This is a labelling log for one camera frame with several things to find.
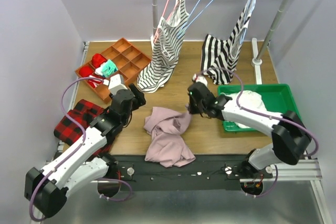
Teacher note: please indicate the mauve tank top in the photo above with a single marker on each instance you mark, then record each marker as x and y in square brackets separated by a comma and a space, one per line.
[166, 126]

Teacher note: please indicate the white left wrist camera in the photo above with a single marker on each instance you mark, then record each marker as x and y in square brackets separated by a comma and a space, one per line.
[116, 83]

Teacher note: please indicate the grey right rack pole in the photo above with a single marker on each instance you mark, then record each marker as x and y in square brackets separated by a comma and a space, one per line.
[273, 27]

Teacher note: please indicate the thin striped white tank top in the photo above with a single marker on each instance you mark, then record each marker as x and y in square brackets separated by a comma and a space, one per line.
[166, 49]

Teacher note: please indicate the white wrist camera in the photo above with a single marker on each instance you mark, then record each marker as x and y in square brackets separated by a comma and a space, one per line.
[116, 83]
[200, 79]

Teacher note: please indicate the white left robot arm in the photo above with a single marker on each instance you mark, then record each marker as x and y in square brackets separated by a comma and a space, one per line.
[49, 188]

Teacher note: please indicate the red sock rolled back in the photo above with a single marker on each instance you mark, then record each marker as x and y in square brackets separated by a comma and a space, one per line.
[97, 60]

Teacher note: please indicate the aluminium frame rail left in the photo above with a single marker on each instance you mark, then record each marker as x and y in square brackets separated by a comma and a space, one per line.
[35, 214]

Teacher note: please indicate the brown compartment organizer tray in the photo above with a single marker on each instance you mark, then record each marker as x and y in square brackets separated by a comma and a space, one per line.
[130, 58]

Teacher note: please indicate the teal and white sock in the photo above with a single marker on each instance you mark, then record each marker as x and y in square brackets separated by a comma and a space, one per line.
[106, 69]

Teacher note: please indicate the blue wire hanger middle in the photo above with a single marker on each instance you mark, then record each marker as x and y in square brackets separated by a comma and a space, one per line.
[193, 17]

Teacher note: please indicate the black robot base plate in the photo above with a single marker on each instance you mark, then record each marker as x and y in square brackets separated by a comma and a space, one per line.
[207, 172]

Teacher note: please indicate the white rack base rail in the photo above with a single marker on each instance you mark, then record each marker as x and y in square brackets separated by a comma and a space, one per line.
[256, 63]

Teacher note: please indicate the grey left rack pole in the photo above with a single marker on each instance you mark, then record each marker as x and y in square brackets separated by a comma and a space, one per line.
[154, 20]

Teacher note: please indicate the wide striped black white top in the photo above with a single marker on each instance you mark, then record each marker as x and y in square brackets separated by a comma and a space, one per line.
[218, 55]

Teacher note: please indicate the red sock rolled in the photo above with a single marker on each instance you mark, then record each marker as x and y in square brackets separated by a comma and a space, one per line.
[97, 60]
[85, 71]

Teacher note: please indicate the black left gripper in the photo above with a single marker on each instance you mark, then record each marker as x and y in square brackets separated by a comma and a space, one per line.
[138, 95]

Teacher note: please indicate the red white striped sock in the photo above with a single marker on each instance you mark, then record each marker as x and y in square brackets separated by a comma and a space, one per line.
[95, 81]

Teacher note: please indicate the grey rack pole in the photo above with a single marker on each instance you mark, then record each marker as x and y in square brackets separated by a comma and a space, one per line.
[154, 20]
[273, 27]

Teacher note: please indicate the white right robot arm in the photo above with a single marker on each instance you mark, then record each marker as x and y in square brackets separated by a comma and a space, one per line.
[289, 136]

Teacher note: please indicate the red sock rolled front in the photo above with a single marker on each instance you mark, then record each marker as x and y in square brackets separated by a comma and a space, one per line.
[85, 71]

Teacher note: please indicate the blue wire hanger right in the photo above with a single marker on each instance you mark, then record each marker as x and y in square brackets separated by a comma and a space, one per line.
[247, 12]

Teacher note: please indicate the blue wire hanger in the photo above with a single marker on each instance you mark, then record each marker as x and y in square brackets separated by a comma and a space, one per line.
[247, 12]
[193, 17]

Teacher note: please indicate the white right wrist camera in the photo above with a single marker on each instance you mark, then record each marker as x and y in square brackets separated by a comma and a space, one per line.
[200, 79]

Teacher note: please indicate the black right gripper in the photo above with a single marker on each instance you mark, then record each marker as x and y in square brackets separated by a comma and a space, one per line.
[191, 109]

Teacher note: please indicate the green plastic tray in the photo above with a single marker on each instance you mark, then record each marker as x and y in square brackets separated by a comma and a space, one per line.
[276, 98]

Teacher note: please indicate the white garment in tray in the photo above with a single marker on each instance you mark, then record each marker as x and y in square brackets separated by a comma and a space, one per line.
[248, 99]

